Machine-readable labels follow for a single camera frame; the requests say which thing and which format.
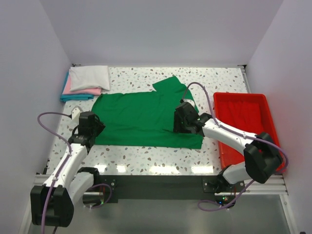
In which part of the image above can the folded teal t shirt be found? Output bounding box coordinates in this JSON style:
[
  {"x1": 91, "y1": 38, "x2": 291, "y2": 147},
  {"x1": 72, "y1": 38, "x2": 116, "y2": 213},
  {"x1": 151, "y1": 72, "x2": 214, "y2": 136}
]
[{"x1": 59, "y1": 72, "x2": 94, "y2": 102}]

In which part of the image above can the red plastic bin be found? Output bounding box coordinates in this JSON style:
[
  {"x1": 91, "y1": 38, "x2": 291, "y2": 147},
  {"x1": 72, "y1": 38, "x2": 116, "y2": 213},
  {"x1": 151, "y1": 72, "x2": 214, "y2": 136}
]
[{"x1": 213, "y1": 92, "x2": 287, "y2": 173}]

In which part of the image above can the red t shirt in bin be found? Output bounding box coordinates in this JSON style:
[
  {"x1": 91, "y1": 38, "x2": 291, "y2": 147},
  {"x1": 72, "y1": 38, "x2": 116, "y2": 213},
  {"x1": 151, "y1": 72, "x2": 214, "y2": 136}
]
[{"x1": 215, "y1": 101, "x2": 264, "y2": 134}]

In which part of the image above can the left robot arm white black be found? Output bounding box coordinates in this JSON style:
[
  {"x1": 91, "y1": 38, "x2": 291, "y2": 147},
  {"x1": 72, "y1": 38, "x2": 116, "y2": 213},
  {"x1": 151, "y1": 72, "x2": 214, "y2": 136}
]
[{"x1": 30, "y1": 107, "x2": 105, "y2": 228}]

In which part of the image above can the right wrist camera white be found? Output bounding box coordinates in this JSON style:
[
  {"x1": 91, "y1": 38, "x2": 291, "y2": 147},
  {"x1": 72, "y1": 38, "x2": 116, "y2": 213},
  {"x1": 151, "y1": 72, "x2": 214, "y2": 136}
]
[{"x1": 183, "y1": 99, "x2": 195, "y2": 108}]

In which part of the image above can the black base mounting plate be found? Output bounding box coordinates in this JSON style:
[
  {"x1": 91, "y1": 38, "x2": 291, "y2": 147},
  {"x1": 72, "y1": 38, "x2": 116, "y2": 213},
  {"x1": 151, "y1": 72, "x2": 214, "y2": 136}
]
[{"x1": 73, "y1": 174, "x2": 247, "y2": 204}]

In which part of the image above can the folded white t shirt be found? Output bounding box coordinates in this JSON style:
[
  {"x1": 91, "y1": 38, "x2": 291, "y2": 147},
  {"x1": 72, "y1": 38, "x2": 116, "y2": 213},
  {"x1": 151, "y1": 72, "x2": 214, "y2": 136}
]
[{"x1": 69, "y1": 65, "x2": 111, "y2": 92}]

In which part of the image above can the folded pink t shirt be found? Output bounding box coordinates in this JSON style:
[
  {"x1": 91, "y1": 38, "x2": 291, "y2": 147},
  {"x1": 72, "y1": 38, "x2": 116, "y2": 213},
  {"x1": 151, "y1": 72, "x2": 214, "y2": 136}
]
[{"x1": 62, "y1": 76, "x2": 101, "y2": 96}]

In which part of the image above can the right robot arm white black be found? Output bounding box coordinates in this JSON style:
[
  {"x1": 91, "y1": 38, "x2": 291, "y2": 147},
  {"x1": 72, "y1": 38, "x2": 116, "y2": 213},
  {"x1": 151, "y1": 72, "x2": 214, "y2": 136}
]
[{"x1": 173, "y1": 101, "x2": 283, "y2": 185}]

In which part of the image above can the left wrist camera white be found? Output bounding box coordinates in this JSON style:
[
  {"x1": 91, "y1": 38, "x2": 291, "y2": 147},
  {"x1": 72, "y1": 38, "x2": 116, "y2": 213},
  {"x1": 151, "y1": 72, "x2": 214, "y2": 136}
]
[{"x1": 71, "y1": 106, "x2": 83, "y2": 122}]

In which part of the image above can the green t shirt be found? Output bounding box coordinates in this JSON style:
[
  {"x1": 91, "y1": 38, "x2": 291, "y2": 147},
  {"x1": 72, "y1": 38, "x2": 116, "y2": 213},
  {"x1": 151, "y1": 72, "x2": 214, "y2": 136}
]
[{"x1": 92, "y1": 77, "x2": 203, "y2": 149}]

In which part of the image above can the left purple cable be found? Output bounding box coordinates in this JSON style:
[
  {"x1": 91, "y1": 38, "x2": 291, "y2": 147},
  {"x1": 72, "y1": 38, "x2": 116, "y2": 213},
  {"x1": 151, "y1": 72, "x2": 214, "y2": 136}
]
[{"x1": 37, "y1": 111, "x2": 74, "y2": 234}]

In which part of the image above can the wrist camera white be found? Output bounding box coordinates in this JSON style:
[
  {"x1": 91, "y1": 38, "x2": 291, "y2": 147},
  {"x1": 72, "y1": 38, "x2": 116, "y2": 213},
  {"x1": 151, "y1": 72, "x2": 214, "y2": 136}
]
[
  {"x1": 183, "y1": 99, "x2": 195, "y2": 108},
  {"x1": 71, "y1": 106, "x2": 83, "y2": 122}
]

